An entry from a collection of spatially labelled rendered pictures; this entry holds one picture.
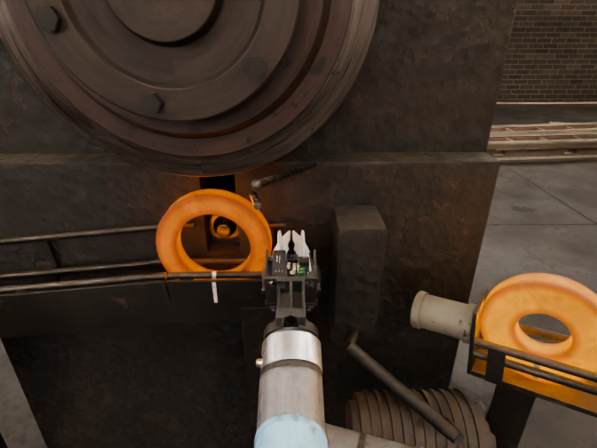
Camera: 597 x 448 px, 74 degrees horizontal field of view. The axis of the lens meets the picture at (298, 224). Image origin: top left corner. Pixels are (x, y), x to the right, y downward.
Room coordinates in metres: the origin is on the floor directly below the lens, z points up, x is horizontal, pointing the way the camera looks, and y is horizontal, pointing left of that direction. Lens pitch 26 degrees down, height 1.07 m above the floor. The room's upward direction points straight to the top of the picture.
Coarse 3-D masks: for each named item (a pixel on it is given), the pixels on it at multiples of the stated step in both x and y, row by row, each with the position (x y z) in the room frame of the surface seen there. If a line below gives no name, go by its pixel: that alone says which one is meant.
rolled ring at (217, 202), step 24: (192, 192) 0.58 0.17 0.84; (216, 192) 0.57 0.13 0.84; (168, 216) 0.56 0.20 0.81; (192, 216) 0.56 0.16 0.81; (240, 216) 0.56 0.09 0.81; (168, 240) 0.56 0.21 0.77; (264, 240) 0.56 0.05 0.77; (168, 264) 0.56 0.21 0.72; (192, 264) 0.58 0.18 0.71; (264, 264) 0.55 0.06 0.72
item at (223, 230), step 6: (216, 222) 0.66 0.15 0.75; (222, 222) 0.65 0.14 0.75; (228, 222) 0.66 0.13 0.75; (234, 222) 0.66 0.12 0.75; (216, 228) 0.65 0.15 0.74; (222, 228) 0.65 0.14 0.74; (228, 228) 0.65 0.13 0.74; (234, 228) 0.66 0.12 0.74; (222, 234) 0.65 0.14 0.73; (228, 234) 0.65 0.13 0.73
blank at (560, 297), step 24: (504, 288) 0.44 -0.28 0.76; (528, 288) 0.42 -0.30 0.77; (552, 288) 0.41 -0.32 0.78; (576, 288) 0.41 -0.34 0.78; (504, 312) 0.43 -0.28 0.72; (528, 312) 0.42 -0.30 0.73; (552, 312) 0.40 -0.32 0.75; (576, 312) 0.39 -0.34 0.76; (504, 336) 0.43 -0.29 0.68; (528, 336) 0.44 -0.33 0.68; (576, 336) 0.39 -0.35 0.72; (576, 360) 0.38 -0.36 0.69
